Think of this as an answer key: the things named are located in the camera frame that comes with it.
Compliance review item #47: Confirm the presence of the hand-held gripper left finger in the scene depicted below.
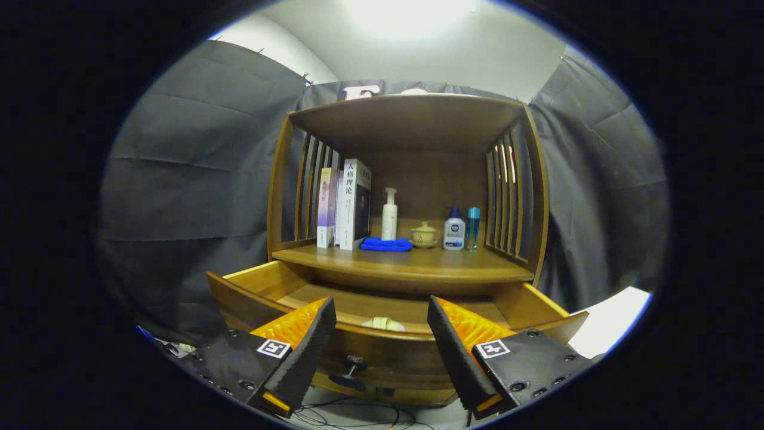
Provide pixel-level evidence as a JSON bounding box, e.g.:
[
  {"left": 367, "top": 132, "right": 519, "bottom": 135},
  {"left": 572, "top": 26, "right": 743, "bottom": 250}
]
[{"left": 179, "top": 297, "right": 338, "bottom": 419}]

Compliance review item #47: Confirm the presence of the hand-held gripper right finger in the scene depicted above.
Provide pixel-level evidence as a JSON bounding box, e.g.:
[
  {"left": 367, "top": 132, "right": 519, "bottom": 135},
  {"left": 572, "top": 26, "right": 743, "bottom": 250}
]
[{"left": 426, "top": 296, "right": 597, "bottom": 420}]

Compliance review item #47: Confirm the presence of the wooden drawer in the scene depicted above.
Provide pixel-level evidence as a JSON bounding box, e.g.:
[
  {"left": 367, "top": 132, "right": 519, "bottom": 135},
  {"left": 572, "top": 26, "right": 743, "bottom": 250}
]
[{"left": 206, "top": 261, "right": 589, "bottom": 408}]

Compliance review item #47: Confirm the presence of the wooden countertop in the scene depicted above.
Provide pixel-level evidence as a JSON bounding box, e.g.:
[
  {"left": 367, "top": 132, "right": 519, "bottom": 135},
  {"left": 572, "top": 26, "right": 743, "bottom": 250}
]
[{"left": 272, "top": 242, "right": 535, "bottom": 284}]

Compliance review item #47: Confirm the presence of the wooden cabinet with shelf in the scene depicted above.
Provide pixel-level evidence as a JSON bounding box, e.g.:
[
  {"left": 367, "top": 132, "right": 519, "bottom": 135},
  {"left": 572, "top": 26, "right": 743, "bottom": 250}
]
[{"left": 206, "top": 93, "right": 589, "bottom": 410}]

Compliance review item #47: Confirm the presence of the white bottle with blue cap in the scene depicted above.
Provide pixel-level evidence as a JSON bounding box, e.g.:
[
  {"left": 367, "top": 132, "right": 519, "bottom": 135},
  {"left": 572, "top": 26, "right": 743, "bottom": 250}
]
[{"left": 443, "top": 207, "right": 466, "bottom": 251}]

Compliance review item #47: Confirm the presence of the yellow lidded teacup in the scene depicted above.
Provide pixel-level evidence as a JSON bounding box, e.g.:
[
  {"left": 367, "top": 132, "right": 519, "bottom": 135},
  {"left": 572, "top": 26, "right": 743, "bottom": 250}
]
[{"left": 411, "top": 221, "right": 438, "bottom": 249}]

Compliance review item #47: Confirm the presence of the blue folded cloth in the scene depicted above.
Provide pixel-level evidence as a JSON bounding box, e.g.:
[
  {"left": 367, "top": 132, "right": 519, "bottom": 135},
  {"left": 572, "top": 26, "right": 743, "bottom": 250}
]
[{"left": 360, "top": 236, "right": 413, "bottom": 253}]

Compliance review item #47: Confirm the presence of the purple book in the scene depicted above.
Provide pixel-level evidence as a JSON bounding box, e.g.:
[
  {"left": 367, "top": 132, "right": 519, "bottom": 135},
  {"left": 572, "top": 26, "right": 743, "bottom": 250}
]
[{"left": 316, "top": 167, "right": 339, "bottom": 249}]

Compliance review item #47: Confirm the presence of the white pump bottle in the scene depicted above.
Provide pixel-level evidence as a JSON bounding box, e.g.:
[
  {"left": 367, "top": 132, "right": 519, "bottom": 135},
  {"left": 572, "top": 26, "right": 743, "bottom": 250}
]
[{"left": 381, "top": 188, "right": 399, "bottom": 241}]

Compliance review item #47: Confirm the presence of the white book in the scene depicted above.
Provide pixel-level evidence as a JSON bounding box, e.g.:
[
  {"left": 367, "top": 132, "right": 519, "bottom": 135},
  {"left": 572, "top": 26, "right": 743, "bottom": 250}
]
[{"left": 334, "top": 158, "right": 372, "bottom": 251}]

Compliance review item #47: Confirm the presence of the white sheet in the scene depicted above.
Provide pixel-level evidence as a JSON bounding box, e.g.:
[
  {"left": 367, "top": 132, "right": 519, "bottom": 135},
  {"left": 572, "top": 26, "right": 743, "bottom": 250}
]
[{"left": 568, "top": 287, "right": 652, "bottom": 359}]

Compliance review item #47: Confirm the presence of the black backdrop cloth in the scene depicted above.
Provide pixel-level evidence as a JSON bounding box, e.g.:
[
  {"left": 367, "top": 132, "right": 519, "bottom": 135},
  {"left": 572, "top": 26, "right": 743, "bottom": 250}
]
[{"left": 95, "top": 39, "right": 669, "bottom": 347}]

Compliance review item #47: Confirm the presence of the black cable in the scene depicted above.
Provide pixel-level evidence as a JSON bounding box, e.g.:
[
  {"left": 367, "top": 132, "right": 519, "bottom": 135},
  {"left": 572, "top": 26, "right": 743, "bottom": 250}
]
[{"left": 292, "top": 397, "right": 436, "bottom": 430}]

